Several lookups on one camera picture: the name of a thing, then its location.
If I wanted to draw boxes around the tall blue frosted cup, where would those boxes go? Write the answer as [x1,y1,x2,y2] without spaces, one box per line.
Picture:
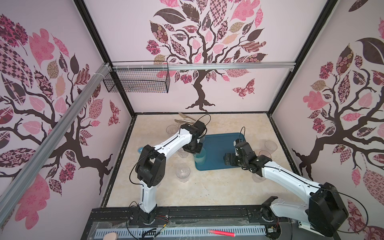
[198,136,205,144]

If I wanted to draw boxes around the green textured plastic cup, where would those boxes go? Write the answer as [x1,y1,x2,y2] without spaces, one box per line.
[194,148,207,166]

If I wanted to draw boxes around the clear glass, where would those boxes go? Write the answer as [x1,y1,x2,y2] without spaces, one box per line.
[166,125,179,138]
[178,149,189,159]
[176,165,191,183]

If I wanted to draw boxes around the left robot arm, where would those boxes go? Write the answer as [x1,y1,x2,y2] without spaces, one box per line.
[135,121,207,224]

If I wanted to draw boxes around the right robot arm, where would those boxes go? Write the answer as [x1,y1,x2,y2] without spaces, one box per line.
[224,139,349,237]

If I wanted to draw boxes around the clear glass near right arm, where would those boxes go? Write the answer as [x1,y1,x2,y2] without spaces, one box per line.
[252,174,266,183]

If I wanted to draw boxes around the teal plastic tray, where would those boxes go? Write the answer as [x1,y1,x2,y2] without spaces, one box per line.
[195,133,245,171]

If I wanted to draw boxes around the pink transparent cup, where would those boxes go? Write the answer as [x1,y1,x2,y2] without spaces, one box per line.
[259,150,272,159]

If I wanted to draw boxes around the metal serving tongs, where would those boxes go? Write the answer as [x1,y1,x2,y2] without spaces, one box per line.
[174,113,197,124]

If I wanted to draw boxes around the pink marker pen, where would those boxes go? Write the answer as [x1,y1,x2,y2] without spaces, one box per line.
[207,230,236,238]

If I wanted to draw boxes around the white stapler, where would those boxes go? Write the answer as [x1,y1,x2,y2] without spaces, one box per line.
[298,221,311,232]

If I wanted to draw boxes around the round beige sponge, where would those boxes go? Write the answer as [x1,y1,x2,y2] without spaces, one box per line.
[103,232,119,240]

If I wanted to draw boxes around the aluminium rail back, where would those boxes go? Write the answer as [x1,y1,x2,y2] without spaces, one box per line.
[113,62,296,71]

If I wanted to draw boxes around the aluminium rail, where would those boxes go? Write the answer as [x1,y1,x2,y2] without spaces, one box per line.
[113,62,296,71]
[1,63,111,224]

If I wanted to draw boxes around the grey slotted cable duct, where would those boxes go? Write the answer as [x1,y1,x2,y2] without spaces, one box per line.
[92,226,266,240]

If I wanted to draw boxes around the black wire basket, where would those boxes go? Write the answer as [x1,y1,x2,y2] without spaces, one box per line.
[103,60,171,94]

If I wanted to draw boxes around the aluminium rail left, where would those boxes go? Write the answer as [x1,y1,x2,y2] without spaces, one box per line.
[1,63,111,224]

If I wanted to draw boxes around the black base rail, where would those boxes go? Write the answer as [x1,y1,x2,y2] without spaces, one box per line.
[89,205,279,225]

